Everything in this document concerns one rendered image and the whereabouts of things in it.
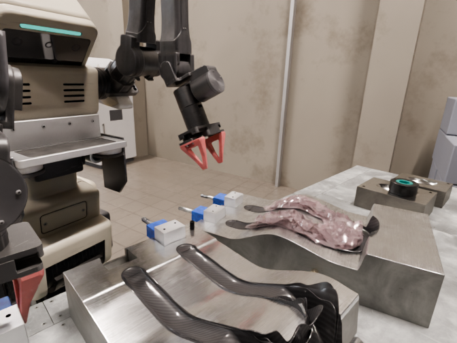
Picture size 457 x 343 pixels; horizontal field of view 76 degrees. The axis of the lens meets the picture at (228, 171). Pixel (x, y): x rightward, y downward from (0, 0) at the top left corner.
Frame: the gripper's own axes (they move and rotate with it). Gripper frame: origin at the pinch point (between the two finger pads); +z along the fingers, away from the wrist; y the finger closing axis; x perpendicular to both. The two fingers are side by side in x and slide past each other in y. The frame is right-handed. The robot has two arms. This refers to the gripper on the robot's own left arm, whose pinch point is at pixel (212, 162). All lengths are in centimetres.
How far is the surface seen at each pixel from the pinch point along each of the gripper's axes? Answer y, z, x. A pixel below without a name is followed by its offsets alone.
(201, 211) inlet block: -2.5, 10.8, 7.0
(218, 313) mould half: -31.6, 18.9, -16.3
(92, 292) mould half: -37.7, 11.4, 0.8
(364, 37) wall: 252, -55, -19
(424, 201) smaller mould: 42, 33, -38
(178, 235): -19.3, 11.0, -0.4
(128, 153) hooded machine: 210, -51, 295
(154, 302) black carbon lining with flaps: -33.4, 16.1, -6.2
